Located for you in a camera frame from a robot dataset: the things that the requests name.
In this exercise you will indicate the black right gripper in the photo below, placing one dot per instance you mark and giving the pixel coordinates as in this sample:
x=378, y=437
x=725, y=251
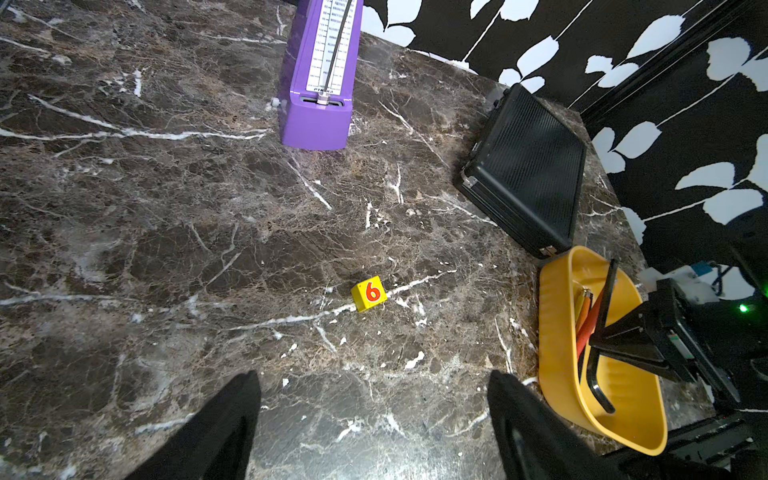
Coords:
x=723, y=341

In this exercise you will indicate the black ribbed carrying case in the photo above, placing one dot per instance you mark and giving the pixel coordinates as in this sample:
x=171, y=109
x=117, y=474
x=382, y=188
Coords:
x=525, y=172

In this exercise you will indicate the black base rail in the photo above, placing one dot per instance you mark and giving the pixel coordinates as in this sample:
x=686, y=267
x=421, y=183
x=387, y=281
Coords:
x=732, y=446

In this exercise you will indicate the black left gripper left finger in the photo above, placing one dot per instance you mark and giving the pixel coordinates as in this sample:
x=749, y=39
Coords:
x=216, y=442

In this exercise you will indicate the purple metronome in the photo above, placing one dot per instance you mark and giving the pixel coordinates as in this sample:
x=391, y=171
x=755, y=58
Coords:
x=318, y=75

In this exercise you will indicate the orange hex key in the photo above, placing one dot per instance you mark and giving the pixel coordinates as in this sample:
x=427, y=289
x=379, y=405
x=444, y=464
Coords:
x=583, y=307

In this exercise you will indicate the yellow plastic storage tray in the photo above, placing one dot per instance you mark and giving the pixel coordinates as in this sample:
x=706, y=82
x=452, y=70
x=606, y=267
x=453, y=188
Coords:
x=639, y=420

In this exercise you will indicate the yellow number six cube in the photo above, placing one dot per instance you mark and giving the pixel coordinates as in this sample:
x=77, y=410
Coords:
x=368, y=294

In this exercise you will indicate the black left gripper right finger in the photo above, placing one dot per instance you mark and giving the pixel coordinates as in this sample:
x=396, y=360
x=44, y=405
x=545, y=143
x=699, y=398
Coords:
x=532, y=442

